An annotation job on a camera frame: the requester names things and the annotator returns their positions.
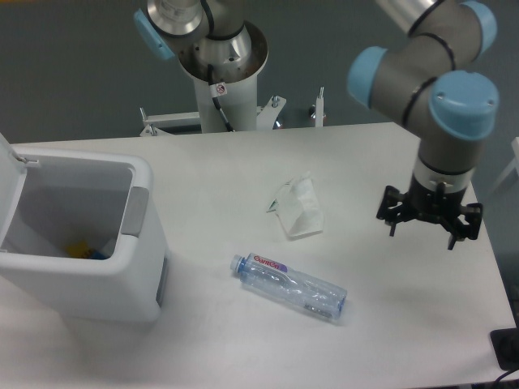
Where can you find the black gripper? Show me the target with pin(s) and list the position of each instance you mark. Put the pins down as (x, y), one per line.
(433, 206)

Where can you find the white trash can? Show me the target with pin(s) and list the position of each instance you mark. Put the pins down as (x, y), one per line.
(106, 200)

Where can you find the white trash can lid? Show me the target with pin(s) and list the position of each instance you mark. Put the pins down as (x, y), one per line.
(13, 175)

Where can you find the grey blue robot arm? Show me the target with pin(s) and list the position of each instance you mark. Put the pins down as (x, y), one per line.
(423, 88)

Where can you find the white furniture piece right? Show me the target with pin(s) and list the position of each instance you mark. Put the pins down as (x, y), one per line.
(511, 167)

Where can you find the white tissue pack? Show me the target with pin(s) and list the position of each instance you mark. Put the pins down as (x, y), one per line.
(297, 208)

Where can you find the black device at edge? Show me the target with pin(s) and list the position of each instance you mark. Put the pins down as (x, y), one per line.
(505, 345)

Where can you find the clear plastic water bottle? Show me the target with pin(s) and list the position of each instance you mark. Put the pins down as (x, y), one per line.
(283, 283)

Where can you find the blue item in bin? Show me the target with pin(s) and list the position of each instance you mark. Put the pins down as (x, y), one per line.
(97, 255)

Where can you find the yellow item in bin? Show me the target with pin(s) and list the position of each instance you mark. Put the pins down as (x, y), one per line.
(79, 250)

